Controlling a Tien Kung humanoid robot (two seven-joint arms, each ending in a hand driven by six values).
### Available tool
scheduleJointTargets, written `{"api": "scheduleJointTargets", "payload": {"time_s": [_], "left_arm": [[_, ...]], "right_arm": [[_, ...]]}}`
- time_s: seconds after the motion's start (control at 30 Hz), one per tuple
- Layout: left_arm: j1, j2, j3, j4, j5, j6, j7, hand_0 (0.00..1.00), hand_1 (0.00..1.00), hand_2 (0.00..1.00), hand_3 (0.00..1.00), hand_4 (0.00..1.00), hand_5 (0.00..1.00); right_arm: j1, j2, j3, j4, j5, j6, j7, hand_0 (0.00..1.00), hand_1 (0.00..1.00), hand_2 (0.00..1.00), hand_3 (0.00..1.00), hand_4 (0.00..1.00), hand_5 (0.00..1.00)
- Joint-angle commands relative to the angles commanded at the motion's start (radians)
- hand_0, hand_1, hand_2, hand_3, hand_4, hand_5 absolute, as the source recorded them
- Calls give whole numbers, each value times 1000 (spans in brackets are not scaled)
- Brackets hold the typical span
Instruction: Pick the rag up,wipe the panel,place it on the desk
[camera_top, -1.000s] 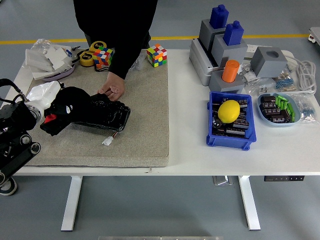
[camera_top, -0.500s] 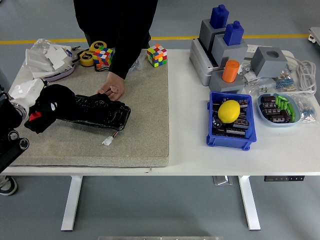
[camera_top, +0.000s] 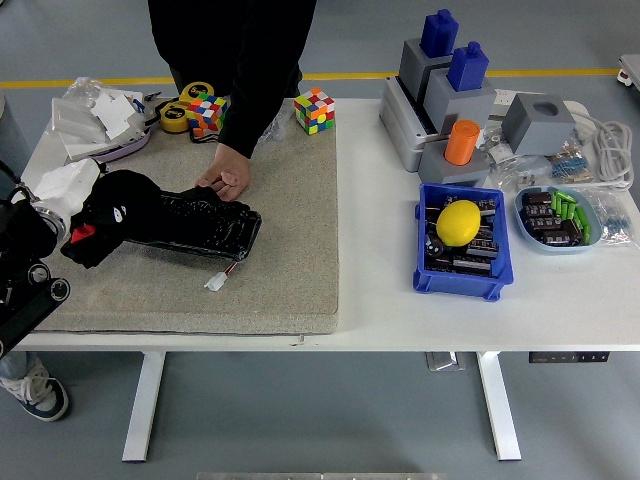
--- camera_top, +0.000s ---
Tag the small white adapter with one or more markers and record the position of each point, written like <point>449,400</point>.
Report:
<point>500,151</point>

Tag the black capacitor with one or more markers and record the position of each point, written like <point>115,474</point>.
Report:
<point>482,248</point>
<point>470,264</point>
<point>434,246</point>
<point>562,234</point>
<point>537,223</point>
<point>486,206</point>
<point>536,199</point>

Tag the black rag with red patch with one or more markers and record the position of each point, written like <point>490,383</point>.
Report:
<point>135,195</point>

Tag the grey-brown mat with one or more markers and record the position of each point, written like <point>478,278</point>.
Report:
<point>280,225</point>

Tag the clear plastic bag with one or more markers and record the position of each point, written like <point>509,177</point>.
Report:
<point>82,87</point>

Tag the person's left forearm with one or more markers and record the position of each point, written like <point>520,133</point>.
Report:
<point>250,120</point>

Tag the clear bag of blue resistors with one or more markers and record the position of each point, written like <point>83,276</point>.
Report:
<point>615,222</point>
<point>570,165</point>

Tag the grey block with round hole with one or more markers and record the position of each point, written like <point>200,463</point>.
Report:
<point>537,127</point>

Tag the green cylinder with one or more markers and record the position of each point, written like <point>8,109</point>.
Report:
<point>555,202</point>
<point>581,218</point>
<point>564,207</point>
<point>586,235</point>

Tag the low grey block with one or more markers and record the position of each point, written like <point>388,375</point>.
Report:
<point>435,170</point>

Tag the clear bag of screws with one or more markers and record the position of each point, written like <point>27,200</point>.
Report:
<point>276,127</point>

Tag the person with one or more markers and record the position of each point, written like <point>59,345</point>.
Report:
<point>200,40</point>

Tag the black desk control panel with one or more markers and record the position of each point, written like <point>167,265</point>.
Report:
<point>567,357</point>

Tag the clear bag of parts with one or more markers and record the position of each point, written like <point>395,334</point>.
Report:
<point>520,175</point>

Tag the yellow tape measure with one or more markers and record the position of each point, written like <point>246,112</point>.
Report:
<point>197,91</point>
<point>174,117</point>

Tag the blue bottle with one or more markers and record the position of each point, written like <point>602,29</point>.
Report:
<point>467,65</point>
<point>439,32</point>

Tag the light grey enclosure box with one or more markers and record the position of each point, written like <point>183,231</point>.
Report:
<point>400,130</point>

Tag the white card piece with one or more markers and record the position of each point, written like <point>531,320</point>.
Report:
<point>115,112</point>

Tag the white table leg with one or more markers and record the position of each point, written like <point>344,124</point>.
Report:
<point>142,405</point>
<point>497,405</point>

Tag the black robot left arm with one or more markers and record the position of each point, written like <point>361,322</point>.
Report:
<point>20,225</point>

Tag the yellow lemon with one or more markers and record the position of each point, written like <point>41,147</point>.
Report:
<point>457,222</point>

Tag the person's left hand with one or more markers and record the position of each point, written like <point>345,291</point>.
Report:
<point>230,175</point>

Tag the lavender tray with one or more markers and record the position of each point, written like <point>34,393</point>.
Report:
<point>127,147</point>

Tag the orange cylinder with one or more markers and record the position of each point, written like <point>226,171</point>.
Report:
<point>462,142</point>

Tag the bystander's leg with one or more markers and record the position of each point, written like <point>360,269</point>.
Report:
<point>12,365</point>

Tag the white switch plate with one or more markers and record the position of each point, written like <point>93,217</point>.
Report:
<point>72,120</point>

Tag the white cart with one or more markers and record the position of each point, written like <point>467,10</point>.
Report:
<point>629,72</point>

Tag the light blue bowl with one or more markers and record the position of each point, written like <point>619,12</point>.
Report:
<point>555,249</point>

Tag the colourful puzzle cube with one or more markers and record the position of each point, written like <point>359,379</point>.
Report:
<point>207,114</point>
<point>314,110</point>

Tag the bystander's foot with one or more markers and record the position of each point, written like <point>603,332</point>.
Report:
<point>40,397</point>

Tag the blue plastic bin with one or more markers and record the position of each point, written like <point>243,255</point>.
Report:
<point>460,287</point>

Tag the white power strip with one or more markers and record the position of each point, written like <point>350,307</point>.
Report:
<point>504,99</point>

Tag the metal bracket under table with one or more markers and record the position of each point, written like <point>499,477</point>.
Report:
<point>442,361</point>

